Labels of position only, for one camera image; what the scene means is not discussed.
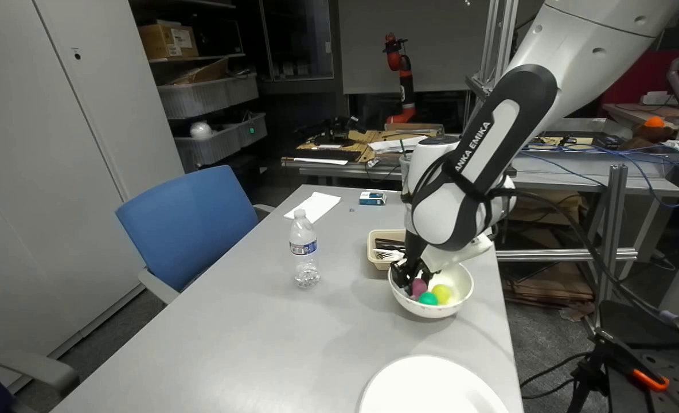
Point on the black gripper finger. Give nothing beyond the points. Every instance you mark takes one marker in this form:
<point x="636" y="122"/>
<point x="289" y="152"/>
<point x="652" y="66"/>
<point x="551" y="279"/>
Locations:
<point x="398" y="274"/>
<point x="426" y="274"/>

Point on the green ball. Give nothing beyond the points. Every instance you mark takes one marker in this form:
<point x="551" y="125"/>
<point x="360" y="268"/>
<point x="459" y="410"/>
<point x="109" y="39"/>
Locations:
<point x="428" y="298"/>

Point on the magenta red ball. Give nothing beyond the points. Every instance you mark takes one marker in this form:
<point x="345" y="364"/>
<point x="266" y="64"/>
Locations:
<point x="419" y="287"/>

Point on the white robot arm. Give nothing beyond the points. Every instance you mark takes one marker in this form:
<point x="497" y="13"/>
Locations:
<point x="571" y="52"/>

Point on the small blue white box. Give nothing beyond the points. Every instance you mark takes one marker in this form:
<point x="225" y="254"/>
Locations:
<point x="372" y="197"/>

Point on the clear plastic water bottle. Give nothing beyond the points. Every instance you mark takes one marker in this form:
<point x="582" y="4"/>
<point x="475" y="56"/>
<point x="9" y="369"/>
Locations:
<point x="303" y="248"/>

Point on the orange black clamp left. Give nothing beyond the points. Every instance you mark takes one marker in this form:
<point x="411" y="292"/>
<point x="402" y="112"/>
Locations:
<point x="613" y="354"/>

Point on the beige cutlery tray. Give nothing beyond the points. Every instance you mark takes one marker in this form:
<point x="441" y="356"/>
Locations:
<point x="383" y="246"/>

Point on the blue chair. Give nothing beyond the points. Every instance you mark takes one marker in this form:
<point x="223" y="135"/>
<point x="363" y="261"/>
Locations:
<point x="184" y="226"/>

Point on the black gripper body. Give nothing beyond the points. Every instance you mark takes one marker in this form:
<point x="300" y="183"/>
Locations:
<point x="413" y="254"/>

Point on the white round plate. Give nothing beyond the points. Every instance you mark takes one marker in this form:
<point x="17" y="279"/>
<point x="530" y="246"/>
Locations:
<point x="428" y="384"/>

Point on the white bowl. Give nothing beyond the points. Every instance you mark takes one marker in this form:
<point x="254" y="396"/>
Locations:
<point x="454" y="275"/>

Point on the white paper sheet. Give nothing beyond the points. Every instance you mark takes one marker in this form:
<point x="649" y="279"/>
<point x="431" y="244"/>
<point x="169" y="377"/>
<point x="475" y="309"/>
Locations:
<point x="316" y="204"/>

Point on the grey storage bin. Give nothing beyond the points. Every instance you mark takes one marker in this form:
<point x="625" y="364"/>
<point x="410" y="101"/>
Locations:
<point x="193" y="98"/>

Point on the yellow ball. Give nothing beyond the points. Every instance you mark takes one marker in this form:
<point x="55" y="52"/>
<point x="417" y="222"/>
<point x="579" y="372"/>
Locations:
<point x="444" y="293"/>

